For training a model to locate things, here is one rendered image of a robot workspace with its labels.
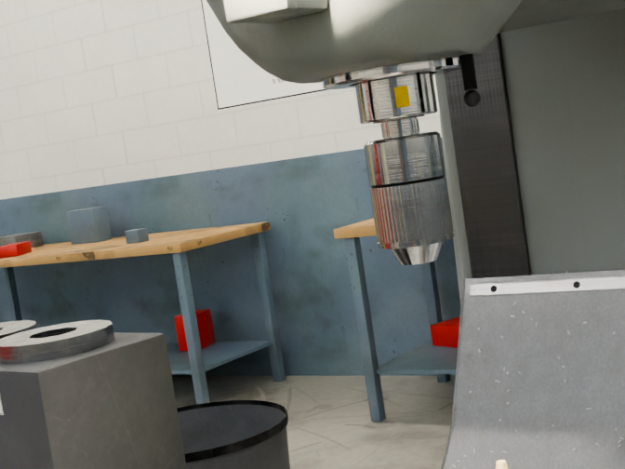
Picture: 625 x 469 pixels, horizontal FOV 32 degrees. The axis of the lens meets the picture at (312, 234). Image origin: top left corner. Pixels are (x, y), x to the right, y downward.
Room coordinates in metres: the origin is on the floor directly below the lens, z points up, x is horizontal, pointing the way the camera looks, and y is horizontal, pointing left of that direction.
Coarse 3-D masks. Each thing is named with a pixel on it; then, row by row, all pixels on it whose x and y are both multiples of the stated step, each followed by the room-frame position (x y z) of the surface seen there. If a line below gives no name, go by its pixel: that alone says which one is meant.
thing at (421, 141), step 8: (408, 136) 0.64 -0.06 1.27; (416, 136) 0.64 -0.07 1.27; (424, 136) 0.64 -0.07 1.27; (432, 136) 0.64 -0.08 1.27; (440, 136) 0.65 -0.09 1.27; (368, 144) 0.65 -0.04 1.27; (376, 144) 0.64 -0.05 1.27; (384, 144) 0.64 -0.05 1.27; (392, 144) 0.64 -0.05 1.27; (400, 144) 0.63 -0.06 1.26; (408, 144) 0.63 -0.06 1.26; (416, 144) 0.63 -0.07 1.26; (424, 144) 0.64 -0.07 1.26; (432, 144) 0.64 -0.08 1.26; (440, 144) 0.65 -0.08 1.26; (368, 152) 0.65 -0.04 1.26; (376, 152) 0.64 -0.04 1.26; (384, 152) 0.64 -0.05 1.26; (392, 152) 0.64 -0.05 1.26; (400, 152) 0.63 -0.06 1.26; (408, 152) 0.63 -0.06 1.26
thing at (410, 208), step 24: (384, 168) 0.64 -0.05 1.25; (408, 168) 0.63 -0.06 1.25; (432, 168) 0.64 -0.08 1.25; (384, 192) 0.64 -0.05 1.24; (408, 192) 0.63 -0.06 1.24; (432, 192) 0.64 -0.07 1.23; (384, 216) 0.64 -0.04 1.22; (408, 216) 0.63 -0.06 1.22; (432, 216) 0.64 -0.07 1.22; (384, 240) 0.65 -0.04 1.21; (408, 240) 0.64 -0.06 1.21; (432, 240) 0.64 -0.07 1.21
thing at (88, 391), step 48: (0, 336) 0.85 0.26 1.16; (48, 336) 0.83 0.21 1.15; (96, 336) 0.79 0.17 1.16; (144, 336) 0.81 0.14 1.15; (0, 384) 0.76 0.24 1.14; (48, 384) 0.74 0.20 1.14; (96, 384) 0.77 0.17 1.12; (144, 384) 0.80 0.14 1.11; (0, 432) 0.77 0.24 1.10; (48, 432) 0.73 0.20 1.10; (96, 432) 0.76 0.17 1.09; (144, 432) 0.79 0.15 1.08
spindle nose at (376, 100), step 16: (384, 80) 0.63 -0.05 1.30; (400, 80) 0.63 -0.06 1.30; (416, 80) 0.64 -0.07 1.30; (432, 80) 0.65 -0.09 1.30; (368, 96) 0.64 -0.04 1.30; (384, 96) 0.64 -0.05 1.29; (416, 96) 0.64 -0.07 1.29; (432, 96) 0.65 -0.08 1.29; (368, 112) 0.64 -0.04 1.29; (384, 112) 0.64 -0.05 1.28; (400, 112) 0.63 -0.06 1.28; (416, 112) 0.64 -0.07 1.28; (432, 112) 0.64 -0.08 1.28
